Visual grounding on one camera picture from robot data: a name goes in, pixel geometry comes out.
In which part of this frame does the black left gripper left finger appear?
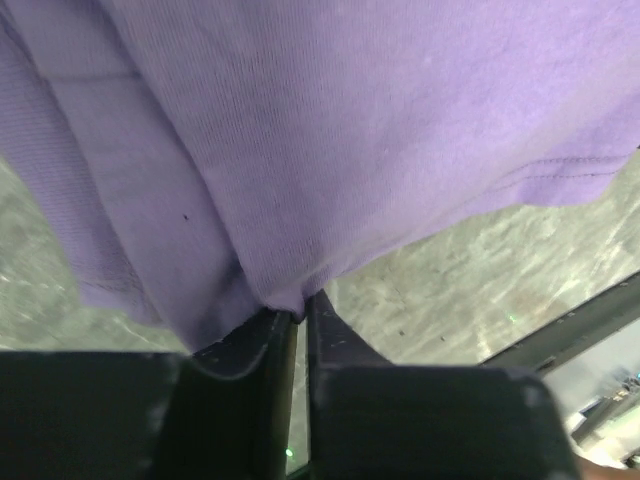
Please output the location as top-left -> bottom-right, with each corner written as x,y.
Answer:
1,311 -> 291,479

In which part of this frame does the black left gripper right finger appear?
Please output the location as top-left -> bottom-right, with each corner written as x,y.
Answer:
306,293 -> 580,480

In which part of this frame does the lavender t shirt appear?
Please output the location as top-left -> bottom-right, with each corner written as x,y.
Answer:
1,1 -> 639,350

